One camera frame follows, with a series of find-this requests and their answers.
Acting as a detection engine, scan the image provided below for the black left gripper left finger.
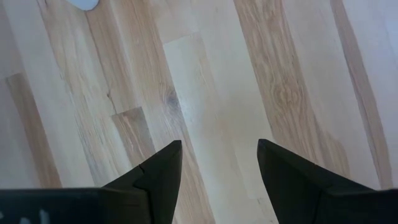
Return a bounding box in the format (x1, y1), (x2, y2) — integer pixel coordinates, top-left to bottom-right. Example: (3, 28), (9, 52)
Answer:
(101, 139), (183, 224)

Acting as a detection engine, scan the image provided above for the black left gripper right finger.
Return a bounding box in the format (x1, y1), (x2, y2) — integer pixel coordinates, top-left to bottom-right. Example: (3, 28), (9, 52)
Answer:
(256, 138), (379, 224)

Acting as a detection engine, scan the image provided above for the white round object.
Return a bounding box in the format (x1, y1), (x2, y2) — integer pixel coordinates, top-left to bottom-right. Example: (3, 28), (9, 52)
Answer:
(65, 0), (100, 12)

